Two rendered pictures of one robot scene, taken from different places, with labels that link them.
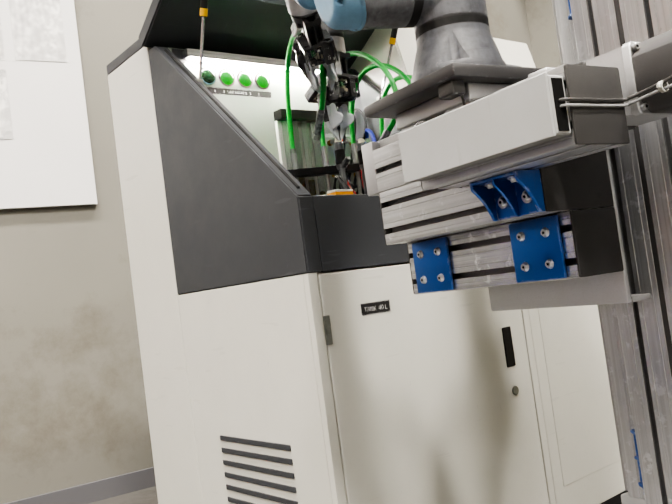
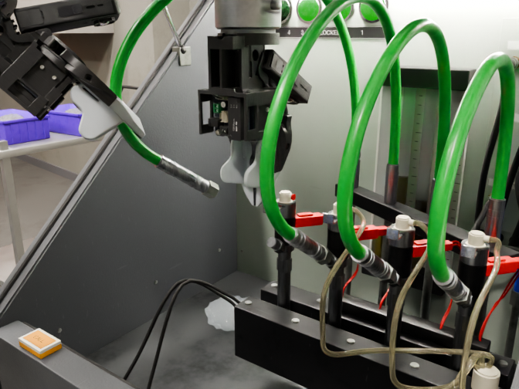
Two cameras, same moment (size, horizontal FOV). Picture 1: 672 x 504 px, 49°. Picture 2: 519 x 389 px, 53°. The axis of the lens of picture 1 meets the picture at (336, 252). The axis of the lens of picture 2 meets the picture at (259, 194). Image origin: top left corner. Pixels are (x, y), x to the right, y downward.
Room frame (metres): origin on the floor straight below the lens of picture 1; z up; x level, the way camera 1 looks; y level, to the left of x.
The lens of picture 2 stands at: (1.72, -0.66, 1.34)
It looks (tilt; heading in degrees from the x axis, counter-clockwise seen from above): 18 degrees down; 76
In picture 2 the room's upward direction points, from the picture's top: straight up
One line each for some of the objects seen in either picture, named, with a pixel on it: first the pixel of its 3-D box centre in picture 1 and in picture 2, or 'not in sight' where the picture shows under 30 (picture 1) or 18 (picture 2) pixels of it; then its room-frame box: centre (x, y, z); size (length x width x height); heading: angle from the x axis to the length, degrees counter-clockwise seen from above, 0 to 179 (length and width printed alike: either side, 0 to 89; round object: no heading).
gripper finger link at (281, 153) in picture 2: not in sight; (272, 136); (1.89, -0.06, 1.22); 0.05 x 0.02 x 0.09; 129
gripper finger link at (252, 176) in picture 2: (346, 121); (257, 175); (1.87, -0.07, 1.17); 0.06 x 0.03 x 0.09; 39
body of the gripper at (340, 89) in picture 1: (336, 79); (245, 86); (1.85, -0.06, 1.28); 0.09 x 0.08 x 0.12; 39
